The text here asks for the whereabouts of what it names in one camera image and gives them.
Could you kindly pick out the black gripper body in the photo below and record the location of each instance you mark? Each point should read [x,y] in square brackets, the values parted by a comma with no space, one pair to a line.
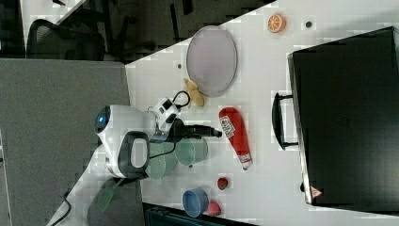
[177,131]

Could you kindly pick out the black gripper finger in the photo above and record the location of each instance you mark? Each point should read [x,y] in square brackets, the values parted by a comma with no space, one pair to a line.
[198,131]

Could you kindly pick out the red ketchup bottle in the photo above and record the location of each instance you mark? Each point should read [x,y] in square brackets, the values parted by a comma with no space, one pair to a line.
[235,131]

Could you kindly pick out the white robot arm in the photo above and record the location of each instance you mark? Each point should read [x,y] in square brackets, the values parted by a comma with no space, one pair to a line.
[126,134]

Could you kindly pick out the green strainer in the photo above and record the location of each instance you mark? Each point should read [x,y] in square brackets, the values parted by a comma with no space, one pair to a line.
[165,157]

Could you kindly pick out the yellow toy banana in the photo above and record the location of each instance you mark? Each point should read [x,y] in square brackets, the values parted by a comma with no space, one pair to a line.
[194,93]

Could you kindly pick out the red strawberry toy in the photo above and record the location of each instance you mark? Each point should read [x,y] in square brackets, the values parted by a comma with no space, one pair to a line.
[222,183]

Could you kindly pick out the blue cup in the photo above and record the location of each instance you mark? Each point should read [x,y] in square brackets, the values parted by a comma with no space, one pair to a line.
[195,202]

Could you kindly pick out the grey round plate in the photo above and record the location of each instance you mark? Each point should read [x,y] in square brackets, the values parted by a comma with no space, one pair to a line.
[211,60]

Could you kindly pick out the red toy fruit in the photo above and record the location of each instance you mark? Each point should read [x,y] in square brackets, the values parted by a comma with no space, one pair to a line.
[214,209]

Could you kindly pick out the green spatula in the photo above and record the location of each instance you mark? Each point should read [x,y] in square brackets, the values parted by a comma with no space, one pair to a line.
[107,196]

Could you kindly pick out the orange slice toy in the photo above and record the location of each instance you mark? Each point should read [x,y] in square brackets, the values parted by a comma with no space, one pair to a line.
[276,23]

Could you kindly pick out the black office chair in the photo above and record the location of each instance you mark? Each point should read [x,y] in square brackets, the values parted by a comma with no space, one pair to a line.
[67,42]

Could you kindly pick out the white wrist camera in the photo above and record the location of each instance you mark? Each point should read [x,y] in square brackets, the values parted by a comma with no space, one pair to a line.
[165,113]

